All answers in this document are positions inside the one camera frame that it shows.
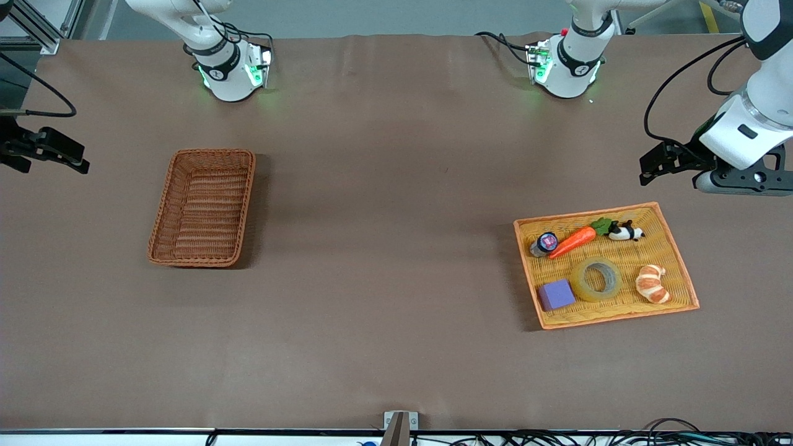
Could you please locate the clear yellowish tape roll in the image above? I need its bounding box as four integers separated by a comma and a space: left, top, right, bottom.
570, 256, 624, 304

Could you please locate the orange woven basket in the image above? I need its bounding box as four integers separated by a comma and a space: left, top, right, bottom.
513, 202, 701, 330

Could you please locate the brown wicker basket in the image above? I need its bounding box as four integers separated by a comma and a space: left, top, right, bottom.
147, 148, 256, 268

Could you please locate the black white panda toy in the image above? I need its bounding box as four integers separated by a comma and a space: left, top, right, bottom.
607, 220, 646, 242

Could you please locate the toy croissant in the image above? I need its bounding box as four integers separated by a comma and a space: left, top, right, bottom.
635, 265, 672, 305

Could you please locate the orange toy carrot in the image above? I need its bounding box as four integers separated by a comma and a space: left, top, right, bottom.
548, 217, 614, 260

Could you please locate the small jar purple lid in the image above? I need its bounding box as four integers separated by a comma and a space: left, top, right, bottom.
529, 232, 559, 258

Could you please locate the purple cube block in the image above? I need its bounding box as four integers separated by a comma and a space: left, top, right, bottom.
537, 279, 576, 312

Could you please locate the long black left arm cable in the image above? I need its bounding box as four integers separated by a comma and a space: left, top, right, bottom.
643, 35, 747, 152

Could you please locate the short black left arm cable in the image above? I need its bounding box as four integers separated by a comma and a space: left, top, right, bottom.
707, 40, 747, 97

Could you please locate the aluminium frame profile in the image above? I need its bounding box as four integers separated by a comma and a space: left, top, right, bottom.
0, 0, 84, 55

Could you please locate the black left base cable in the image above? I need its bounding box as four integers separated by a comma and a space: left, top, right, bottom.
475, 31, 540, 68

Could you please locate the black cable bundle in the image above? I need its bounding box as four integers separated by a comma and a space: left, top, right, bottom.
406, 418, 793, 446

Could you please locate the metal table edge bracket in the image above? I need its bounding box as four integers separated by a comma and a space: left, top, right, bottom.
383, 411, 419, 446

